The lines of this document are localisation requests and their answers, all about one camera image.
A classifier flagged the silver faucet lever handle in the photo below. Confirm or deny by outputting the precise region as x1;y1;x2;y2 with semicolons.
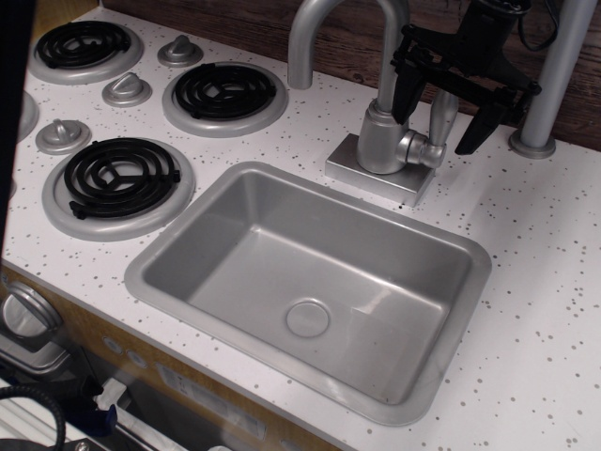
400;89;458;169

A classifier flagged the silver vertical support pole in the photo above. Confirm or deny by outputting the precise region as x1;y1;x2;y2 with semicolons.
509;0;597;160

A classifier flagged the black coil burner middle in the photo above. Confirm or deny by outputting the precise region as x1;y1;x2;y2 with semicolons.
162;62;288;138

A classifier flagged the silver stove knob top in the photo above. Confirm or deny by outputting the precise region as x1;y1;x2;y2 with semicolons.
157;35;204;68

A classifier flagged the black coil burner front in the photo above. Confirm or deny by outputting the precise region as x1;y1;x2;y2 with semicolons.
41;137;195;242

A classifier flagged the silver oven dial front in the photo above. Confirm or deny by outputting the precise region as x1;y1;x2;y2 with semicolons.
1;282;62;351

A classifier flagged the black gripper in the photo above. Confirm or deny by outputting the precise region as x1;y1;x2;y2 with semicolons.
392;22;542;155

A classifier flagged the black cable behind pole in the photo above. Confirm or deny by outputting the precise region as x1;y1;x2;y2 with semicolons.
516;0;564;54

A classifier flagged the silver stove knob left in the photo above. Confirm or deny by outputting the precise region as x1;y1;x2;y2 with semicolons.
36;119;92;155

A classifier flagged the black coil burner back left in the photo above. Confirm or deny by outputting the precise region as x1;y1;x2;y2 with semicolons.
28;21;144;86

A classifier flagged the silver burner ring left edge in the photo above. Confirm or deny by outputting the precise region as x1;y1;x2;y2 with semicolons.
18;89;41;144

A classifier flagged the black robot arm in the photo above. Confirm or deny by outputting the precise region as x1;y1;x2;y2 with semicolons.
391;1;541;155

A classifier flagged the grey plastic sink basin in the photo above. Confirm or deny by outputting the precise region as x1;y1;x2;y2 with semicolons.
125;162;492;427

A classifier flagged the black coil burner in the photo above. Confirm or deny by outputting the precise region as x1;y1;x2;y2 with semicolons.
41;137;195;242
162;62;288;138
28;21;144;86

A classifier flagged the silver stove knob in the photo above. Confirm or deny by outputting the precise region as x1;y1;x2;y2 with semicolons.
157;35;204;68
36;119;92;155
101;72;152;108

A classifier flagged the silver toy faucet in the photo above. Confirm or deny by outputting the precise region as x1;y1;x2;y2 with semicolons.
286;0;460;208

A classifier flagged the black cable bottom left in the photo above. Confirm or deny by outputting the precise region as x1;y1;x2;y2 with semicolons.
0;382;65;436

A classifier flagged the silver stove knob middle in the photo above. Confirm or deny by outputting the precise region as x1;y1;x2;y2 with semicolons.
101;72;152;108

